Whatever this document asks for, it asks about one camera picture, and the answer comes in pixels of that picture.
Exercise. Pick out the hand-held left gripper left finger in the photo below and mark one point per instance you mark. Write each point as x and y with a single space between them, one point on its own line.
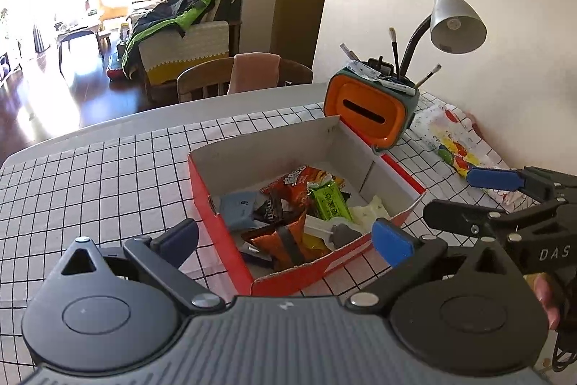
176 243

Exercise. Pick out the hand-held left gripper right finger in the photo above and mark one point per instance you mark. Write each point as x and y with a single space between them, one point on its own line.
392 243

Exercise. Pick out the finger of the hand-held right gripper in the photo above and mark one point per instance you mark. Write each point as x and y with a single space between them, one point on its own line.
491 179
455 216

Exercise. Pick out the pale yellow snack packet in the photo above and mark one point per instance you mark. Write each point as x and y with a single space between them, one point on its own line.
369 213

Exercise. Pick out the white snack packet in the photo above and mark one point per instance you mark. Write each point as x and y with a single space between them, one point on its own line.
324 227

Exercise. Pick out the blue grey snack packet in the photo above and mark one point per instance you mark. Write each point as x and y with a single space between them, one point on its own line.
239 209

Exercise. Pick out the green snack packet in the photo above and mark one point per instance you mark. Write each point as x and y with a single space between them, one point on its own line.
331 202

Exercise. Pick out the bright yellow snack packet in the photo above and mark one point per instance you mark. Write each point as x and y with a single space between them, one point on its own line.
315 250

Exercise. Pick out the red cardboard box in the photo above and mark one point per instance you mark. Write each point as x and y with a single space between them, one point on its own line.
306 272

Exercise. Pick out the orange brown snack packet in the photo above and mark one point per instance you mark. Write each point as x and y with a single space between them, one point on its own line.
270 243

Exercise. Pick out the red orange snack packet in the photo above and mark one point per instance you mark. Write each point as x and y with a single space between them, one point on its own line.
297 186

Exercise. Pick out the person's right hand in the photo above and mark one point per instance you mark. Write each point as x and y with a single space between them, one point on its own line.
547 297

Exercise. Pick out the colourful printed plastic bag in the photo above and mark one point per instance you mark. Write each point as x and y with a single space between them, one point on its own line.
450 141

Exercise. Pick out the white checked tablecloth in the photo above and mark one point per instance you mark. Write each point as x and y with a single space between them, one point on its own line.
112 168

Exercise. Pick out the short paintbrush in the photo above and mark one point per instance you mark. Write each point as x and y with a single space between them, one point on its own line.
428 76

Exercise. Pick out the white marker pen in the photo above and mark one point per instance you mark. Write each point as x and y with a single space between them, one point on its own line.
401 86

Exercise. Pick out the black clip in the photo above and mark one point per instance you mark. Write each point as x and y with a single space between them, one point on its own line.
381 67

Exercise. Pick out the orange green desk organizer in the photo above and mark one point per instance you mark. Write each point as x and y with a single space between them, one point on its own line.
356 89

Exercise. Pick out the grey gooseneck desk lamp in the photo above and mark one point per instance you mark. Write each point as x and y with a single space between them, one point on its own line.
455 24

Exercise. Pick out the long paintbrush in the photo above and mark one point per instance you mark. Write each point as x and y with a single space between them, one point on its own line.
396 51

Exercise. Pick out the wooden chair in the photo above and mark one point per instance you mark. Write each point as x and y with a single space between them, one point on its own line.
203 78

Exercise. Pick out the red floor toy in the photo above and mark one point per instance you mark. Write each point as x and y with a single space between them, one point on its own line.
115 71

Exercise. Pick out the pink towel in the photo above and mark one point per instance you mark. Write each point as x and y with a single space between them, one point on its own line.
252 71

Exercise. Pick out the cream yellow sofa cover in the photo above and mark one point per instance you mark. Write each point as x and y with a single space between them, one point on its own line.
189 46

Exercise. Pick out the small wooden stool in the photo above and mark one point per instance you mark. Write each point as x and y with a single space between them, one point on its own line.
104 37

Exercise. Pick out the dark coffee table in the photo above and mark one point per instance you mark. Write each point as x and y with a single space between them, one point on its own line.
76 34

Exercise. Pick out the green black jacket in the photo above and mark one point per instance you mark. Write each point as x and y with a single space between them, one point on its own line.
198 10

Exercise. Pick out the brown wooden door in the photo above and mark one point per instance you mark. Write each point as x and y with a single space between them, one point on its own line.
297 6

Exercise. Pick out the green house plant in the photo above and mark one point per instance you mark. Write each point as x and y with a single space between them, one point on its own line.
5 6

